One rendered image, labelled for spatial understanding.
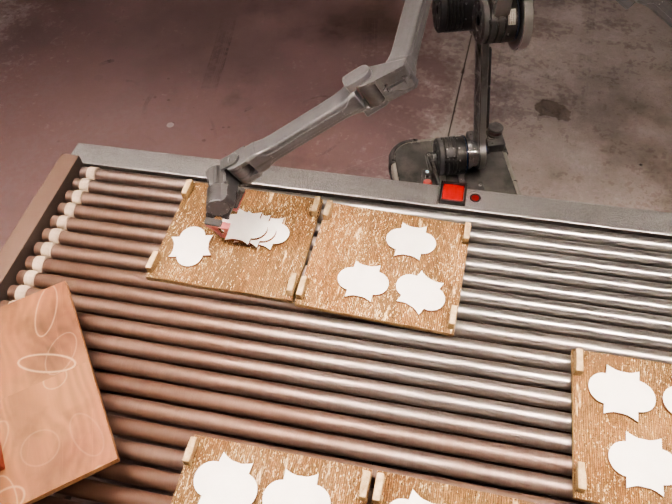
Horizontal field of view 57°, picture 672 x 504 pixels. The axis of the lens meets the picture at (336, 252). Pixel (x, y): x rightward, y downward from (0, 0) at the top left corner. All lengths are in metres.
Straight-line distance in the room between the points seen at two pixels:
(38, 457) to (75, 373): 0.19
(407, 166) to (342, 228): 1.16
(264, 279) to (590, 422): 0.86
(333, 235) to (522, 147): 1.81
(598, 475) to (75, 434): 1.11
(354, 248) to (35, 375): 0.84
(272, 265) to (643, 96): 2.63
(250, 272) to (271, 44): 2.50
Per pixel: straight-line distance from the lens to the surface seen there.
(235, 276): 1.69
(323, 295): 1.62
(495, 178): 2.86
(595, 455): 1.52
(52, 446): 1.49
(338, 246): 1.71
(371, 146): 3.29
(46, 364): 1.59
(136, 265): 1.82
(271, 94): 3.65
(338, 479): 1.43
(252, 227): 1.74
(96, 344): 1.72
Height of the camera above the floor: 2.31
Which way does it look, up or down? 54 degrees down
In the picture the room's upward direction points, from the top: 5 degrees counter-clockwise
